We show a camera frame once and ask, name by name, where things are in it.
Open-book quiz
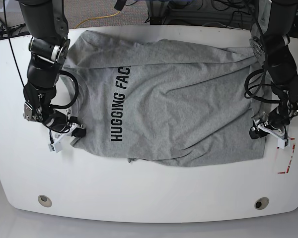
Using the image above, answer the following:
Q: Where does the yellow cable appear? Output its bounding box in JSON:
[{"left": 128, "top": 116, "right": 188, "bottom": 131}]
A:
[{"left": 75, "top": 3, "right": 122, "bottom": 29}]

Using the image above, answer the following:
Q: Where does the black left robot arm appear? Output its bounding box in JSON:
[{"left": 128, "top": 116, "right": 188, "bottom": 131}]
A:
[{"left": 244, "top": 0, "right": 298, "bottom": 139}]

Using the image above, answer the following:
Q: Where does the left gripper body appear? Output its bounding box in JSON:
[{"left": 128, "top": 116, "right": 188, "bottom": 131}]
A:
[{"left": 252, "top": 101, "right": 298, "bottom": 139}]

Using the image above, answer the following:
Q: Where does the black frame base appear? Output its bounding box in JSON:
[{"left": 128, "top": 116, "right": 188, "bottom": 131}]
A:
[{"left": 146, "top": 0, "right": 239, "bottom": 27}]

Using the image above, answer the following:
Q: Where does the left table grommet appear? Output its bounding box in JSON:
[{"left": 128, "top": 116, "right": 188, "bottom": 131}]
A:
[{"left": 38, "top": 195, "right": 52, "bottom": 208}]

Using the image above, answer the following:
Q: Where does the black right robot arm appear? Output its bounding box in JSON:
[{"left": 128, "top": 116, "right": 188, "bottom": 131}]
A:
[{"left": 18, "top": 0, "right": 86, "bottom": 138}]

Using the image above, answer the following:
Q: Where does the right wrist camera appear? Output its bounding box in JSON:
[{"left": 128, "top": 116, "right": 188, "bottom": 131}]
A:
[{"left": 48, "top": 141, "right": 62, "bottom": 153}]

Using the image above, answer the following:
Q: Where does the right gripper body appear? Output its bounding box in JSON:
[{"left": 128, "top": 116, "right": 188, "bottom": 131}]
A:
[{"left": 23, "top": 101, "right": 84, "bottom": 136}]

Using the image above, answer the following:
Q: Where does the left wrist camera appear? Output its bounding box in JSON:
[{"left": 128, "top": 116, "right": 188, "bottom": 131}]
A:
[{"left": 277, "top": 138, "right": 289, "bottom": 149}]

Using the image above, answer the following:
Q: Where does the right table grommet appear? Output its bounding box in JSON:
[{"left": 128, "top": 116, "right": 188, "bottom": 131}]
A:
[{"left": 254, "top": 197, "right": 270, "bottom": 210}]

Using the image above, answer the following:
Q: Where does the grey T-shirt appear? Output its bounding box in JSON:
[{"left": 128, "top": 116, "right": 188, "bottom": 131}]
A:
[{"left": 64, "top": 31, "right": 265, "bottom": 167}]

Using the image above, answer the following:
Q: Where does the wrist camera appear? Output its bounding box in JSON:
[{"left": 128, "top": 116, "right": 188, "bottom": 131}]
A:
[
  {"left": 277, "top": 138, "right": 289, "bottom": 149},
  {"left": 48, "top": 141, "right": 62, "bottom": 153}
]

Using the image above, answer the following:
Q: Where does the table grommet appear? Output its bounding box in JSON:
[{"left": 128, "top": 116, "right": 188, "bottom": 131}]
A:
[
  {"left": 38, "top": 195, "right": 52, "bottom": 208},
  {"left": 254, "top": 197, "right": 270, "bottom": 210}
]

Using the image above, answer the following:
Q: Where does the red tape marking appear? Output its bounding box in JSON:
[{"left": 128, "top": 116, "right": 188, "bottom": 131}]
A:
[{"left": 274, "top": 137, "right": 296, "bottom": 174}]

